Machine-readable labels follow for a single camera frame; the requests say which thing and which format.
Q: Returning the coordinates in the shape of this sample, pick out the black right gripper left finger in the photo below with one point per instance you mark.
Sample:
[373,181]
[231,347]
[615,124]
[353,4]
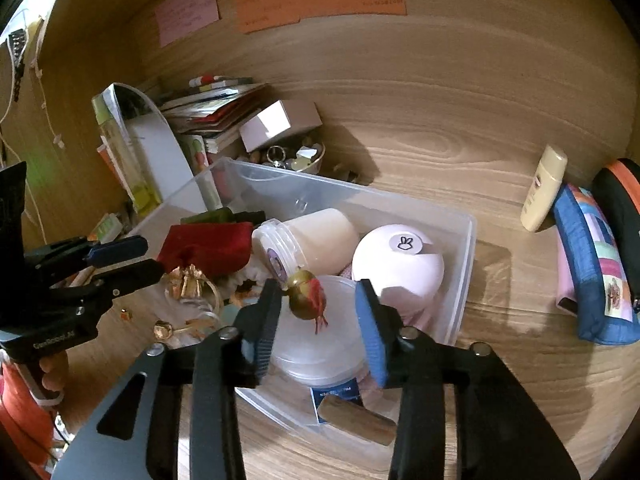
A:
[134,432]

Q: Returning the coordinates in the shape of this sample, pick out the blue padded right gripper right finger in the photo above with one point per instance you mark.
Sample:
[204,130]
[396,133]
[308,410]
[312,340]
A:
[501,432]

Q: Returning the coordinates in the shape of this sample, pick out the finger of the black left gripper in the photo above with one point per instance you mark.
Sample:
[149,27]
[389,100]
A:
[110,284]
[79,251]

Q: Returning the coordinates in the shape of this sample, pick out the green red bead charm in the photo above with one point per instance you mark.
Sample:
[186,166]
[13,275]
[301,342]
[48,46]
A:
[307,299]

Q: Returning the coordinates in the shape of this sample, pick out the red velvet pouch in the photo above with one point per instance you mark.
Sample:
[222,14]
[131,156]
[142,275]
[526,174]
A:
[216,249]

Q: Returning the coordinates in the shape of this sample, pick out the orange sleeve forearm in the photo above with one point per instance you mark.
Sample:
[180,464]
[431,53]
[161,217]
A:
[28,425]

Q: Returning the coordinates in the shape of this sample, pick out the left hand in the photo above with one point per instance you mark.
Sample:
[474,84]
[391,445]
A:
[54,371]

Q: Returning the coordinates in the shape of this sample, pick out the clear lidded tub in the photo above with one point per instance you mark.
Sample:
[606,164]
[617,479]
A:
[333,356]

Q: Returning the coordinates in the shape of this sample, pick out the wooden cork stopper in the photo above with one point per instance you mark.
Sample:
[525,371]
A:
[357,420]

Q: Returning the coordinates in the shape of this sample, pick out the clear plastic storage bin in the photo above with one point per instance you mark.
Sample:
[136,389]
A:
[285,195]

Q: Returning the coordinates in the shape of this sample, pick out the white folder with papers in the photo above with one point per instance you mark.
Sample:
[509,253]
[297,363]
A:
[153,147]

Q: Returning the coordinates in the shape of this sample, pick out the fruit pattern book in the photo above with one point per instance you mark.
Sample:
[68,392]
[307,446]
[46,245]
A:
[194,149]

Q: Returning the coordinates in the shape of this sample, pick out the blue patchwork pencil case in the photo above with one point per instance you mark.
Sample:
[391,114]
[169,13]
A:
[605,314]

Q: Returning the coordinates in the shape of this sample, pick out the white jar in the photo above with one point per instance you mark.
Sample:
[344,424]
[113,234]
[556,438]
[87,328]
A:
[322,242]

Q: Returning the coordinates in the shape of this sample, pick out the stack of books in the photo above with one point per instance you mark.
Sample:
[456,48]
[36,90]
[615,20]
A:
[211,114]

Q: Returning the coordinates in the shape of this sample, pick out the round pink white case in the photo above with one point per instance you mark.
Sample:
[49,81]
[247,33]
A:
[403,266]

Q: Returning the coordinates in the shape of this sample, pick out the small bowl of trinkets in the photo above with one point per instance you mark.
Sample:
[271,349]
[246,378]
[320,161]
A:
[303,155]

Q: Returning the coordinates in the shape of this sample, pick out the small pink white box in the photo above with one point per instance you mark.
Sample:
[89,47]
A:
[278,121]

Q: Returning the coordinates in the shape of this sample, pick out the cream lotion bottle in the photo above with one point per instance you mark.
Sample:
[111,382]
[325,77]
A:
[545,186]

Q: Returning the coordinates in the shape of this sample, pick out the pink sticky note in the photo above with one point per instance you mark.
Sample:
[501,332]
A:
[177,19]

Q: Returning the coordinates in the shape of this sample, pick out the black orange zip case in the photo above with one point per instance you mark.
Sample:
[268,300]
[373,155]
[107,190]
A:
[616,191]

